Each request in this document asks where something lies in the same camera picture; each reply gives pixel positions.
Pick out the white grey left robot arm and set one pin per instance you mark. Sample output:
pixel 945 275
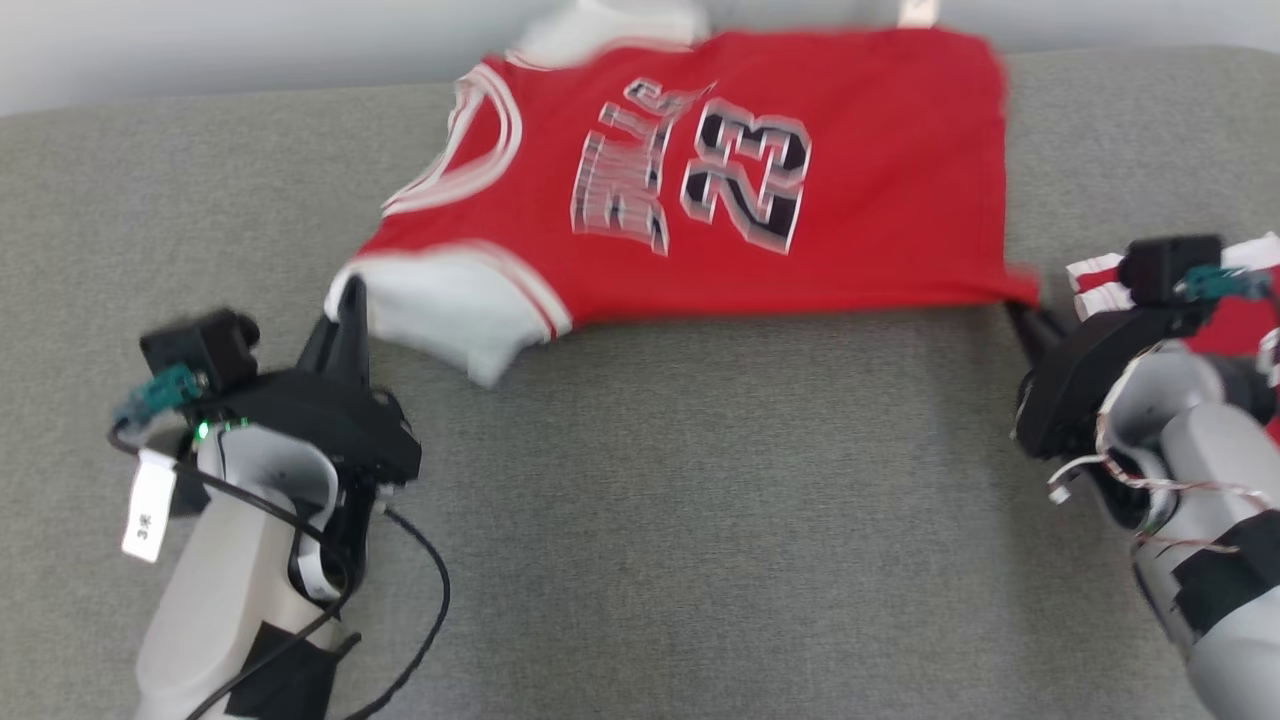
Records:
pixel 220 580

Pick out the red basketball jersey number 23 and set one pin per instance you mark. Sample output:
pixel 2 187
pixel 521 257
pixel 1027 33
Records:
pixel 880 150

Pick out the teal right camera connector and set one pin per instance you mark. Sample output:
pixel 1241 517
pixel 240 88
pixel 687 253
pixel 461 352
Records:
pixel 1220 283

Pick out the red shorts with white stripe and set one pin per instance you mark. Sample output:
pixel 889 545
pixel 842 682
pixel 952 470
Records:
pixel 1240 325

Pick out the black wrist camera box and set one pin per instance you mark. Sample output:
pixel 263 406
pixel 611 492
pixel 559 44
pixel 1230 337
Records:
pixel 1165 268
pixel 200 345

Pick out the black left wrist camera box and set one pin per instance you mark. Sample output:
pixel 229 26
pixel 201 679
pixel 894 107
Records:
pixel 200 345

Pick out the teal left camera connector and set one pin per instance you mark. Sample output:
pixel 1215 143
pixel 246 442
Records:
pixel 160 392

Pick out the teal camera connector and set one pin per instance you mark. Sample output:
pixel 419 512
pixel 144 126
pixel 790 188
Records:
pixel 1220 283
pixel 160 392

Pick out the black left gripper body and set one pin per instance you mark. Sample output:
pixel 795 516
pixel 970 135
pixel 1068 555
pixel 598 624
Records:
pixel 330 420

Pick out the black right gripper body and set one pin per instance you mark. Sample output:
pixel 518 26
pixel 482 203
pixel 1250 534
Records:
pixel 1075 390

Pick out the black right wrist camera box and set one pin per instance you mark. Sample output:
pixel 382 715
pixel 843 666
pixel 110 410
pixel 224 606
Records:
pixel 1165 268

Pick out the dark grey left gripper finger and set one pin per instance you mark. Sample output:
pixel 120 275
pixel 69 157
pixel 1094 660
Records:
pixel 322 350
pixel 353 340

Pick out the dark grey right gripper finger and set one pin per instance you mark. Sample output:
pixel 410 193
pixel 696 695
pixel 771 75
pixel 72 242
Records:
pixel 1038 330

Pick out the white paper tag with print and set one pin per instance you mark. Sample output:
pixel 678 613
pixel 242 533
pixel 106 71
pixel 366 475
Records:
pixel 148 510

